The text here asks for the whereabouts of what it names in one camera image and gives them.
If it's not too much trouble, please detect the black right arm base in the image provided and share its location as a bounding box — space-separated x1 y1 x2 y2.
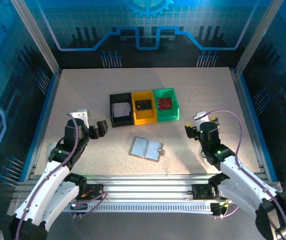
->
191 183 237 201

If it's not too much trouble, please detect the green plastic bin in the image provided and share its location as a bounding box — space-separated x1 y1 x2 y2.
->
153 87 181 123

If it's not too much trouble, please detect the small controller board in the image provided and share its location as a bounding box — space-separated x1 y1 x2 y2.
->
210 201 233 220
69 198 88 220

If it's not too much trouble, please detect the aluminium mounting rail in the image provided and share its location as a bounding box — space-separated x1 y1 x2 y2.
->
14 173 282 205

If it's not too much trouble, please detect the black plastic bin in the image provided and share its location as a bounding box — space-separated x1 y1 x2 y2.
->
109 92 135 129

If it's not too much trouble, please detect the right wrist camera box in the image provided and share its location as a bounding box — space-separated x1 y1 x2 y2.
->
192 110 207 126

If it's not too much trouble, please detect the grey card holder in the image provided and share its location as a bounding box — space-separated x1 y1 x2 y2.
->
128 136 165 162

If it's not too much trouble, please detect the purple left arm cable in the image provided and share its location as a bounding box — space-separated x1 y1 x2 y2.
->
15 112 108 240

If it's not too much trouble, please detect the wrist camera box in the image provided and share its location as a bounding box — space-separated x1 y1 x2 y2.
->
70 108 90 127
192 110 207 126

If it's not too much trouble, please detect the aluminium frame post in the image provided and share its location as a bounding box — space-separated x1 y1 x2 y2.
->
234 0 285 76
10 0 62 77

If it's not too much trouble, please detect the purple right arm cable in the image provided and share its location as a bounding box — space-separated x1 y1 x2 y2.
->
202 109 286 240

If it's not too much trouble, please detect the slotted cable duct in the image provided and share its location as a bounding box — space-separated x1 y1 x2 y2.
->
62 201 215 214

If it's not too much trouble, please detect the small grey flat object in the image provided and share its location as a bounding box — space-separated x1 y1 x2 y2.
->
48 141 58 161

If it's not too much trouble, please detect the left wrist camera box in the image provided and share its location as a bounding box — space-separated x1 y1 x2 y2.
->
70 108 90 127

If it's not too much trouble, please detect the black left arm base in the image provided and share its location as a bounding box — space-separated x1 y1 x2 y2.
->
65 183 105 201

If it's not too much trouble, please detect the yellow plastic bin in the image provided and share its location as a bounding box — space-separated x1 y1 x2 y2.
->
131 90 158 125

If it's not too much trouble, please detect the black card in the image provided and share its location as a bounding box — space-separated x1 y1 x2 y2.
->
135 99 152 111

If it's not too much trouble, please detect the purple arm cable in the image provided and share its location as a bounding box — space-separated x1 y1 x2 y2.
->
202 109 286 240
15 112 108 240

